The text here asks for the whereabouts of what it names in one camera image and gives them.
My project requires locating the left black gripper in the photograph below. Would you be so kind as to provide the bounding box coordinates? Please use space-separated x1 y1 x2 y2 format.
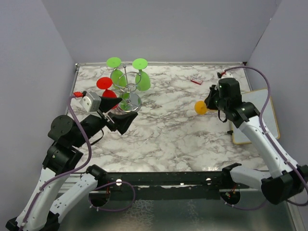
73 95 139 147

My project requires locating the orange plastic wine glass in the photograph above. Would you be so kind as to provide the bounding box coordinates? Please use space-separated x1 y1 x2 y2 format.
194 101 216 115

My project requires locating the red plastic wine glass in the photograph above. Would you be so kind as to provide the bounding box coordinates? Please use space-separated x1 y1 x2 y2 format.
96 77 117 98

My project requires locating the green wine glass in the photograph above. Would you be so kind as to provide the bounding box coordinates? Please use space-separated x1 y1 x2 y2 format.
106 57 127 89
132 58 151 91

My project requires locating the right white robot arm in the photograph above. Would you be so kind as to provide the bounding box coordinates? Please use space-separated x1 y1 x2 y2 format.
205 77 308 205

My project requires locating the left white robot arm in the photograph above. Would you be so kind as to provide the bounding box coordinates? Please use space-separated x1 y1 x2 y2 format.
5 91 138 231

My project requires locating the chrome wine glass rack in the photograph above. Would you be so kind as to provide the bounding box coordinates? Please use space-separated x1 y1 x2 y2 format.
117 64 141 114

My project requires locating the small red white box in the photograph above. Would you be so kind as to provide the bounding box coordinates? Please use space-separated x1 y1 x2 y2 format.
191 77 203 85

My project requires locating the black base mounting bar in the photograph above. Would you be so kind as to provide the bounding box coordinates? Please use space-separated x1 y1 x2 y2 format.
87 165 247 201

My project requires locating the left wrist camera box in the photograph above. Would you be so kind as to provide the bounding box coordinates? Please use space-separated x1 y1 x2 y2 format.
73 91 101 113

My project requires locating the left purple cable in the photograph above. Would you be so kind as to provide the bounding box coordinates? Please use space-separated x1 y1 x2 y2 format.
19 95 137 228

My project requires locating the purple cable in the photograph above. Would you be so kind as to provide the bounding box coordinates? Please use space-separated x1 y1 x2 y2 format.
19 95 137 228
222 66 308 210

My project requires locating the small whiteboard wooden frame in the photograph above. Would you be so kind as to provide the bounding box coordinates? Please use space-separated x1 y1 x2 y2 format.
227 88 281 145

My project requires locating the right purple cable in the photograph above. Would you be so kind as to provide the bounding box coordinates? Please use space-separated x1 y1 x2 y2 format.
222 66 308 210

